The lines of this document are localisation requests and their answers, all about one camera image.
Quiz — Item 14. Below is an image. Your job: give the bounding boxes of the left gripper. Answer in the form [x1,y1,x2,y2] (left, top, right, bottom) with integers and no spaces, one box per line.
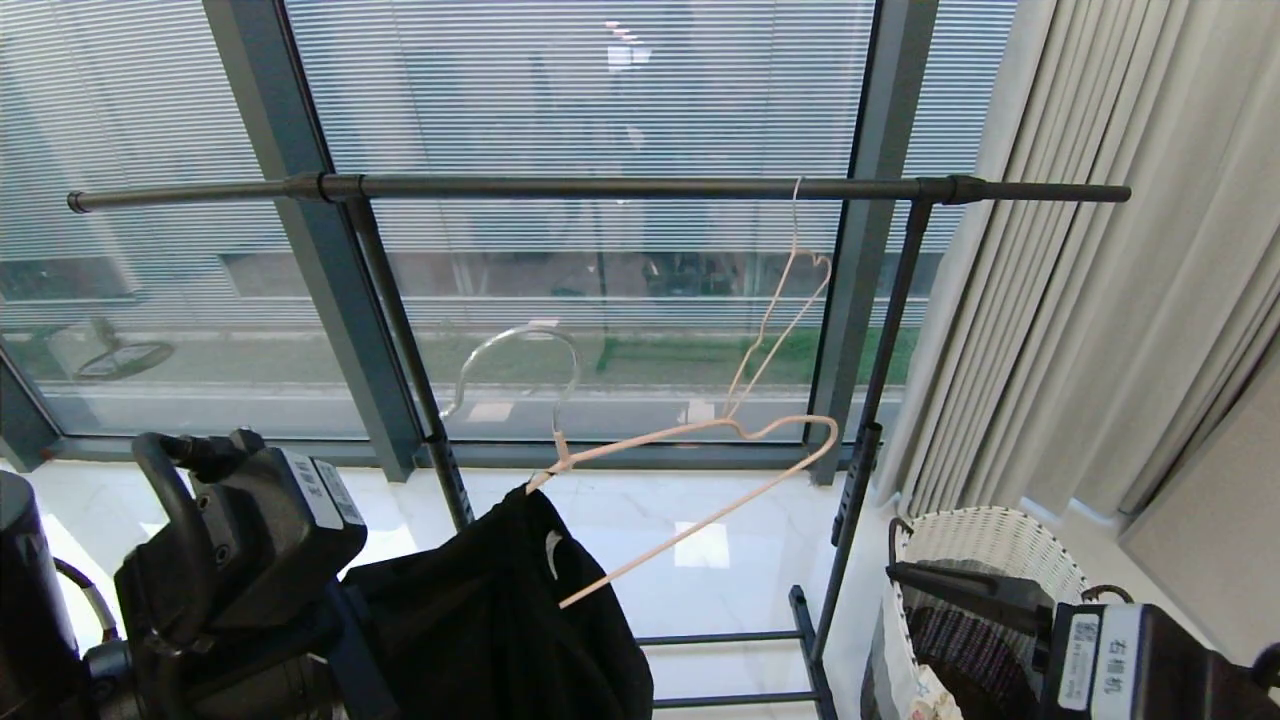
[135,582,401,720]

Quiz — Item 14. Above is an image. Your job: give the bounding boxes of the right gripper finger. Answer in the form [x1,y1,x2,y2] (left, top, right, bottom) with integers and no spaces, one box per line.
[887,562,1053,643]

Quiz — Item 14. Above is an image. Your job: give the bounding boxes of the black short-sleeved shirt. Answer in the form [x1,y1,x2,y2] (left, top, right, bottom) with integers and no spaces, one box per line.
[345,485,656,720]

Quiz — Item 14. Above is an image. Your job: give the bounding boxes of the pink clothes hanger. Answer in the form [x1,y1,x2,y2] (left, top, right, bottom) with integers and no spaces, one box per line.
[722,178,833,421]
[440,325,839,609]

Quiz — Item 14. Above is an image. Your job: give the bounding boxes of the white laundry basket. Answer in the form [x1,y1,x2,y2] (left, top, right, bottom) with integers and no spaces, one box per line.
[860,507,1136,720]

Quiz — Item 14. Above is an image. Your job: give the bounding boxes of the black clothes rack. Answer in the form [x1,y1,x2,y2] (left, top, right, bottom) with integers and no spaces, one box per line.
[67,173,1133,720]

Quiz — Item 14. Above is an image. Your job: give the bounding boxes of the cream printed garment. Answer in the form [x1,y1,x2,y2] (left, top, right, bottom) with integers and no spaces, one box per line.
[900,665,966,720]

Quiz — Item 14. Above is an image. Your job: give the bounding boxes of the beige curtain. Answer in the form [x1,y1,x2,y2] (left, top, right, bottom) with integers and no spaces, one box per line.
[872,0,1280,546]

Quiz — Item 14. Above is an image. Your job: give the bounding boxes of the window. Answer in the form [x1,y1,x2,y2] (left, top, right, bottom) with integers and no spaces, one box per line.
[0,0,1016,486]

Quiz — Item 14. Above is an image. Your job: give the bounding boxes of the black cable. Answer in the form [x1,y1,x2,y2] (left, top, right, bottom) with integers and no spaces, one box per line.
[130,430,266,651]

